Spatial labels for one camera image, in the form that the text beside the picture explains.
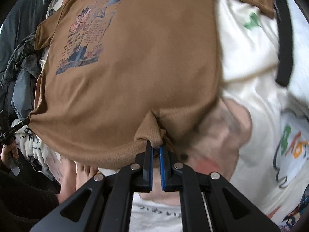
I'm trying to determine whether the cream bear print bedsheet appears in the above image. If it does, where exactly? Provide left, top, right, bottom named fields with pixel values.
left=33, top=0, right=309, bottom=232

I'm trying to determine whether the black folded garment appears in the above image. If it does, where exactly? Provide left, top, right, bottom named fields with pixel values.
left=274, top=0, right=294, bottom=87

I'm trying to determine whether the person left hand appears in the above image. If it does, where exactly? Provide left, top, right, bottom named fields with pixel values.
left=1, top=140, right=19, bottom=169

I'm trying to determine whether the white folded towel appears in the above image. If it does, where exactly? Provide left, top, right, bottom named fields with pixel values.
left=286, top=0, right=308, bottom=115

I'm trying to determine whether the grey camouflage jacket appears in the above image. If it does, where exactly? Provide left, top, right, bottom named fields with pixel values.
left=1, top=31, right=41, bottom=88

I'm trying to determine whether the dark green pillow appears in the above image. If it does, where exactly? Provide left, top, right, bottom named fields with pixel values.
left=1, top=0, right=49, bottom=72

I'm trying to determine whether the brown graphic t-shirt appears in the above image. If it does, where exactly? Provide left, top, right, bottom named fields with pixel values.
left=29, top=0, right=274, bottom=169

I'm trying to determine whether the person bare foot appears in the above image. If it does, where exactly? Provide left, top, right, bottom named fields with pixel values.
left=57, top=157, right=98, bottom=204

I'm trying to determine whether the white spotted plush fabric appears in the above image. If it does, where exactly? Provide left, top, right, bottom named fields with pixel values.
left=14, top=125, right=62, bottom=183

